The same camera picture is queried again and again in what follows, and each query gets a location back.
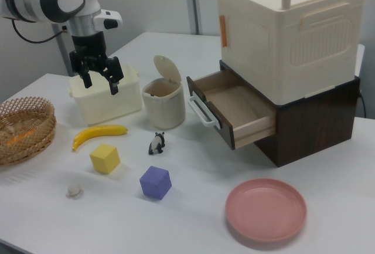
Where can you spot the pink plastic plate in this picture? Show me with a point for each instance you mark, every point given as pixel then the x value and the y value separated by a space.
pixel 265 208

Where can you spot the dark wood drawer cabinet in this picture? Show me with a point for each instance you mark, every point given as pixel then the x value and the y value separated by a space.
pixel 310 128

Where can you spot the crumpled white paper ball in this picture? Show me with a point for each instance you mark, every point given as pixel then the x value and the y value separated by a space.
pixel 74 191

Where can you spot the cream plastic storage box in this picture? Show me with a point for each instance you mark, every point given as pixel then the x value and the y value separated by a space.
pixel 288 34

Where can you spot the woven bamboo basket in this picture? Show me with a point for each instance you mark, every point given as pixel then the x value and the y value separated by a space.
pixel 25 128

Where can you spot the yellow foam cube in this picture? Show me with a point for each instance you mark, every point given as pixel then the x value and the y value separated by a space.
pixel 105 158

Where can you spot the purple foam cube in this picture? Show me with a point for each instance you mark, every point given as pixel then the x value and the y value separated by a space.
pixel 155 182

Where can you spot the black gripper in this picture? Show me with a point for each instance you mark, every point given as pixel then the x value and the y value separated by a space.
pixel 89 47

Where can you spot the panda figurine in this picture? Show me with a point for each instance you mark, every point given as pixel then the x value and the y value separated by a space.
pixel 156 144

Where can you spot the cream plastic rectangular tub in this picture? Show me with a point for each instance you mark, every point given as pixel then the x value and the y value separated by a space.
pixel 107 97

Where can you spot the yellow toy banana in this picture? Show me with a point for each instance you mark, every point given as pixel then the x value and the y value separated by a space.
pixel 98 133

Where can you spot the cream trash can with lid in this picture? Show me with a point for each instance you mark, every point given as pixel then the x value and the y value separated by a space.
pixel 164 98

